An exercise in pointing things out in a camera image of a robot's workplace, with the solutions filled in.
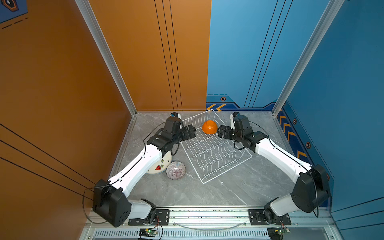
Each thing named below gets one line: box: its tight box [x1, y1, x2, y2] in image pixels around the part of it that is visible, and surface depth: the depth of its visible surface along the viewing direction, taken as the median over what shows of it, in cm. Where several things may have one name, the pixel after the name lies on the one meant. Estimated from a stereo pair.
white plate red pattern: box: [146, 150, 173, 175], surface depth 89 cm
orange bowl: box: [201, 120, 218, 135], surface depth 105 cm
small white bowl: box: [166, 161, 186, 181], surface depth 89 cm
